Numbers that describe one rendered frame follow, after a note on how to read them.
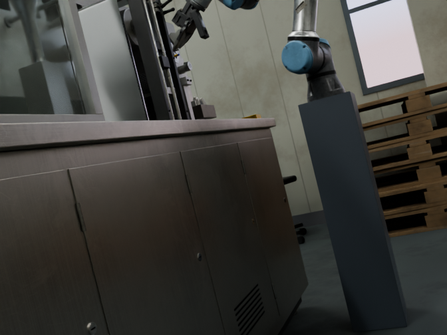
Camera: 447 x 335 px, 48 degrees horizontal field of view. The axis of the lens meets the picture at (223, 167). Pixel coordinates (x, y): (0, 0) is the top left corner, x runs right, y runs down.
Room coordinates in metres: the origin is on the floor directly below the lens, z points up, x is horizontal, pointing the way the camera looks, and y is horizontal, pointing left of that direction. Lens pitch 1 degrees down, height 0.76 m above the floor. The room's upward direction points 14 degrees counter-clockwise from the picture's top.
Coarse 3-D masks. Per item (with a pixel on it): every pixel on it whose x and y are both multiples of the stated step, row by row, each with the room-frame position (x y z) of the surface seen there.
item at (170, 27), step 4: (76, 0) 2.18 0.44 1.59; (80, 0) 2.21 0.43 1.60; (84, 0) 2.24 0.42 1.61; (88, 0) 2.27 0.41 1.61; (92, 0) 2.30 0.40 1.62; (96, 0) 2.33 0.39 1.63; (76, 4) 2.18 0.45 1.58; (80, 4) 2.20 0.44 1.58; (84, 4) 2.23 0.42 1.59; (88, 4) 2.26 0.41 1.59; (80, 8) 2.21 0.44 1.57; (120, 8) 2.52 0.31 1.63; (124, 8) 2.56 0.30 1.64; (168, 24) 3.02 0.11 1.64; (168, 28) 3.01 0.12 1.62; (172, 28) 3.07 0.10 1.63; (168, 32) 3.00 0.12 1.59; (172, 32) 3.05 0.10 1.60; (172, 44) 3.07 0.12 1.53; (180, 56) 3.08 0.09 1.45
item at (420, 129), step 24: (408, 96) 3.22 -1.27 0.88; (384, 120) 3.27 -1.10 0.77; (408, 120) 3.52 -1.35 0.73; (384, 144) 3.30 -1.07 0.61; (408, 144) 3.63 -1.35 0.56; (384, 168) 3.32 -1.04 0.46; (432, 168) 3.23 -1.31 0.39; (384, 192) 3.32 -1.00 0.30; (408, 192) 3.93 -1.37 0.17; (432, 192) 3.22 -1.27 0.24; (384, 216) 3.33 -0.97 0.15; (432, 216) 3.22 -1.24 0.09
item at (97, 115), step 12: (72, 0) 1.15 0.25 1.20; (72, 12) 1.14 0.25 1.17; (72, 24) 1.14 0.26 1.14; (84, 48) 1.16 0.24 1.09; (84, 60) 1.15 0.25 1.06; (84, 72) 1.14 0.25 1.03; (84, 84) 1.14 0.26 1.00; (96, 96) 1.16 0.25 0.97; (96, 108) 1.15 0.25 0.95; (0, 120) 0.87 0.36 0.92; (12, 120) 0.90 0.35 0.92; (24, 120) 0.92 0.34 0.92; (36, 120) 0.95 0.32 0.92; (48, 120) 0.98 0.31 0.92; (60, 120) 1.02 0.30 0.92; (72, 120) 1.05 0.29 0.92; (84, 120) 1.09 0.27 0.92; (96, 120) 1.14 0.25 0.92
